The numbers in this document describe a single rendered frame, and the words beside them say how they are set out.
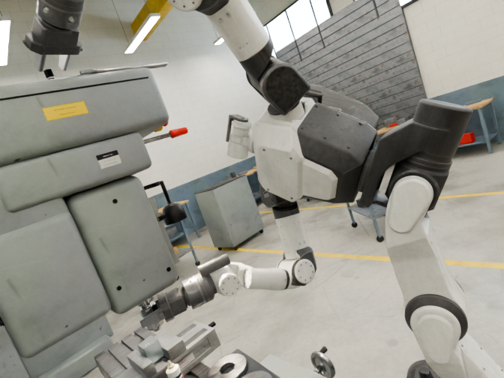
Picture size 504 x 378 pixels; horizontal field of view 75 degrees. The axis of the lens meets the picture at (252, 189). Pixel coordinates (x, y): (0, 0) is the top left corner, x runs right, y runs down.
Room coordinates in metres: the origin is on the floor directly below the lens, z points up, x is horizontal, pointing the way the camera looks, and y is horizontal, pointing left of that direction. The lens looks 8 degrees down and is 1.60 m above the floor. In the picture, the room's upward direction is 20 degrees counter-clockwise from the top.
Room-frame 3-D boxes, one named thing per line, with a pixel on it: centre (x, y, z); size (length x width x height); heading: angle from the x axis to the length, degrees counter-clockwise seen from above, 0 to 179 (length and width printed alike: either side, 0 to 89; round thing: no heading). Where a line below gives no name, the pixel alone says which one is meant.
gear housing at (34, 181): (0.88, 0.43, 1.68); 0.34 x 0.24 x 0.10; 128
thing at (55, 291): (0.78, 0.55, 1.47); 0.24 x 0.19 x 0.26; 38
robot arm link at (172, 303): (0.93, 0.30, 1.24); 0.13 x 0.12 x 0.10; 19
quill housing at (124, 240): (0.90, 0.40, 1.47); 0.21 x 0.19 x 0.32; 38
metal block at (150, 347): (1.04, 0.50, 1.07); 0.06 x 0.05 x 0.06; 39
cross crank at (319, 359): (1.21, 0.00, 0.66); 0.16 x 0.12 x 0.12; 128
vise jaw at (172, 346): (1.07, 0.45, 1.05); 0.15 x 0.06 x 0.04; 39
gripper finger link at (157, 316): (0.86, 0.38, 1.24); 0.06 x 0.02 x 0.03; 109
